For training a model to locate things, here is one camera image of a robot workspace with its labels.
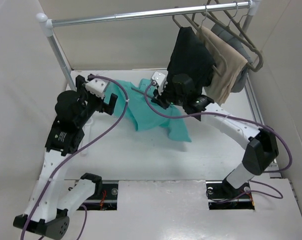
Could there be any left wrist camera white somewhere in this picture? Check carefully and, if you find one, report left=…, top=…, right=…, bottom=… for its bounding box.
left=85, top=78, right=109, bottom=99

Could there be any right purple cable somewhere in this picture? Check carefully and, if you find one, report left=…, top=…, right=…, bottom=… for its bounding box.
left=143, top=81, right=292, bottom=200

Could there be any grey hanger with black garment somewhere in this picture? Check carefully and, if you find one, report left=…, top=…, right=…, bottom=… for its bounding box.
left=172, top=13, right=199, bottom=31

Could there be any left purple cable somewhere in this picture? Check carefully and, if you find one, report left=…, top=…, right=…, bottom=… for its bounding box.
left=20, top=76, right=129, bottom=240

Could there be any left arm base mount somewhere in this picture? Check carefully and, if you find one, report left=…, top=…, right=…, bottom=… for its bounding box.
left=83, top=180, right=119, bottom=211

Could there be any purple cable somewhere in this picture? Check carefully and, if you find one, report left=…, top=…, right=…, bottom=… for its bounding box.
left=20, top=76, right=129, bottom=240
left=143, top=81, right=292, bottom=200

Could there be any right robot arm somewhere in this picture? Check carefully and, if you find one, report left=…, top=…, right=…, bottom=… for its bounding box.
left=150, top=71, right=279, bottom=199

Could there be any teal t shirt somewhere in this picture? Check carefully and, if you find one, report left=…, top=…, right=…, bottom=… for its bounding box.
left=105, top=78, right=192, bottom=143

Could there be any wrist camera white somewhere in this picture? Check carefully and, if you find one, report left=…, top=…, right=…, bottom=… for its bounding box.
left=85, top=78, right=109, bottom=99
left=151, top=71, right=167, bottom=95

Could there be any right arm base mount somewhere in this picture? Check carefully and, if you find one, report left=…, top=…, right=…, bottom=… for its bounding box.
left=206, top=180, right=255, bottom=210

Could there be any beige hanging garment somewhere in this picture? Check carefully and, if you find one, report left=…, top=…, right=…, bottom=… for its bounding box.
left=196, top=26, right=248, bottom=105

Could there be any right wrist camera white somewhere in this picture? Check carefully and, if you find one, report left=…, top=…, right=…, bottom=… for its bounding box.
left=151, top=71, right=167, bottom=95

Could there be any silver clothes rack frame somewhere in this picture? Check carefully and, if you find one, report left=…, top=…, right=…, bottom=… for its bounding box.
left=35, top=0, right=263, bottom=93

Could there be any black hanging garment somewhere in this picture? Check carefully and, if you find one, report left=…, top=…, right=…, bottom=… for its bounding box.
left=165, top=27, right=216, bottom=93

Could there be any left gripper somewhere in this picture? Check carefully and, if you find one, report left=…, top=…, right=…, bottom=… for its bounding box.
left=77, top=75, right=117, bottom=126

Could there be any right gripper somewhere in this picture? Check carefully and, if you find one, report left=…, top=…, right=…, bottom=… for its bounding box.
left=151, top=82, right=186, bottom=110

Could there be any grey hanger with beige garment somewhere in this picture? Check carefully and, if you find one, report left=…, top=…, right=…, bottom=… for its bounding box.
left=191, top=4, right=227, bottom=77

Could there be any aluminium rail right side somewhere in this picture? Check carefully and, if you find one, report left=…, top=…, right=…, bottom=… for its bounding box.
left=245, top=76, right=283, bottom=179

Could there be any grey hanging garment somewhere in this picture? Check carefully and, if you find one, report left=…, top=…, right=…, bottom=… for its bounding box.
left=210, top=22, right=254, bottom=93

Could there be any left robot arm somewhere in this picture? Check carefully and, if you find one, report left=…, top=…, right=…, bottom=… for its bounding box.
left=13, top=74, right=118, bottom=240

